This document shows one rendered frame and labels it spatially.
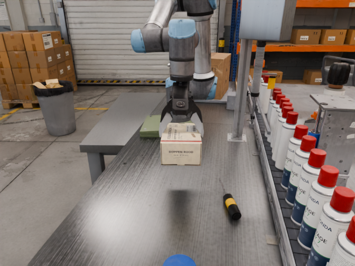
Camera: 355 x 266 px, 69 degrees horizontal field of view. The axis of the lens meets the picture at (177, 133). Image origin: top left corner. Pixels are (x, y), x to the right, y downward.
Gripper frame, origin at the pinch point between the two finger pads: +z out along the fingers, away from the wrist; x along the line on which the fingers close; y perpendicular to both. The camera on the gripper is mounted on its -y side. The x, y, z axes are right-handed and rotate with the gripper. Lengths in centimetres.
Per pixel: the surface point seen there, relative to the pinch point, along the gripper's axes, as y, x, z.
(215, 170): 9.0, -13.2, 17.3
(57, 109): 215, 150, 61
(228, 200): -12.1, -14.5, 15.1
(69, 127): 223, 142, 88
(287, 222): -23.8, -27.7, 12.9
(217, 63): 95, -22, -10
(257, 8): 27, -27, -39
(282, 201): -15.2, -29.3, 12.8
